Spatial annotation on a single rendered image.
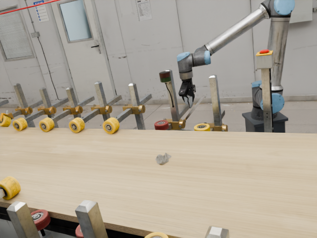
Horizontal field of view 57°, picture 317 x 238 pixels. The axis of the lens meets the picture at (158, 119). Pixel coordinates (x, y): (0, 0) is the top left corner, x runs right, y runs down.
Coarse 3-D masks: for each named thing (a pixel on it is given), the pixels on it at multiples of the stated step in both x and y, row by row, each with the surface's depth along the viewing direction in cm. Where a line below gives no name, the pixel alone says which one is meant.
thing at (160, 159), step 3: (165, 153) 127; (159, 156) 127; (162, 156) 125; (165, 156) 126; (168, 156) 127; (156, 159) 127; (159, 159) 124; (162, 159) 125; (165, 159) 124; (159, 162) 123; (162, 162) 122; (165, 162) 123
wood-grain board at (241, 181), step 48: (0, 144) 180; (48, 144) 166; (96, 144) 154; (144, 144) 143; (192, 144) 134; (240, 144) 126; (288, 144) 119; (48, 192) 118; (96, 192) 112; (144, 192) 106; (192, 192) 101; (240, 192) 96; (288, 192) 92
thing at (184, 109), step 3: (186, 105) 198; (183, 108) 194; (186, 108) 195; (189, 108) 200; (180, 111) 189; (183, 111) 190; (186, 111) 195; (180, 114) 186; (183, 114) 190; (180, 117) 186; (171, 126) 174; (168, 129) 170
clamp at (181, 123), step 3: (168, 120) 175; (171, 120) 175; (180, 120) 172; (183, 120) 172; (168, 123) 174; (171, 123) 173; (174, 123) 172; (177, 123) 171; (180, 123) 171; (183, 123) 171; (174, 126) 173; (177, 126) 172; (180, 126) 170; (183, 126) 171; (174, 129) 174; (177, 129) 173
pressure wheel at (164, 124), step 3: (159, 120) 168; (162, 120) 167; (165, 120) 166; (156, 123) 165; (159, 123) 164; (162, 123) 164; (165, 123) 162; (156, 126) 162; (159, 126) 161; (162, 126) 161; (165, 126) 162; (168, 126) 164; (156, 129) 163; (159, 129) 162; (162, 129) 162; (165, 129) 162
